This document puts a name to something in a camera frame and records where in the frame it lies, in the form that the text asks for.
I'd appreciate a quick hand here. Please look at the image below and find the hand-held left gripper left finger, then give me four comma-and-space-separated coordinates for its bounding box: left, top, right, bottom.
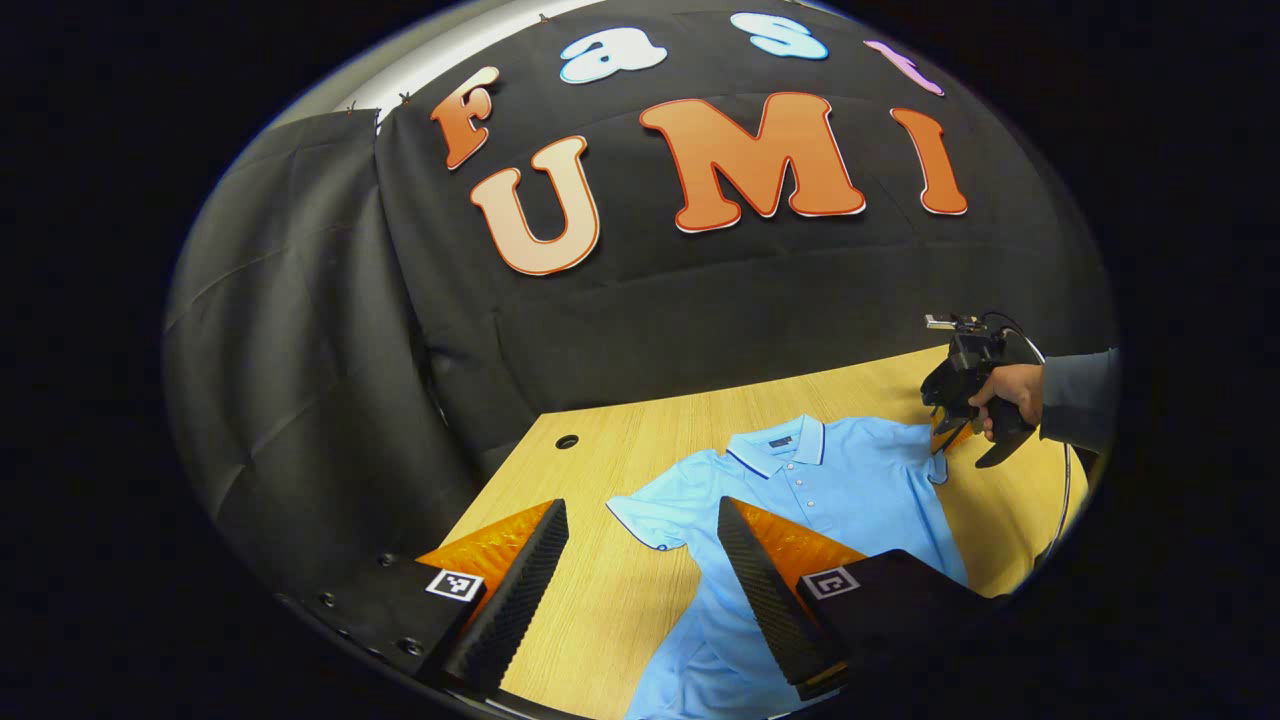
283, 498, 571, 701

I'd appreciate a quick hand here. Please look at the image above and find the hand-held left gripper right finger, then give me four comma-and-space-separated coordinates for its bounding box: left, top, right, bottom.
717, 497, 1001, 701

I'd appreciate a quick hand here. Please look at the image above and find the light blue T-shirt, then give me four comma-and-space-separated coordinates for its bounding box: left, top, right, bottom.
605, 413, 969, 720

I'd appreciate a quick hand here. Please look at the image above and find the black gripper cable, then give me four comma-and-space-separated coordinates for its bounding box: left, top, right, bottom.
985, 310, 1073, 571

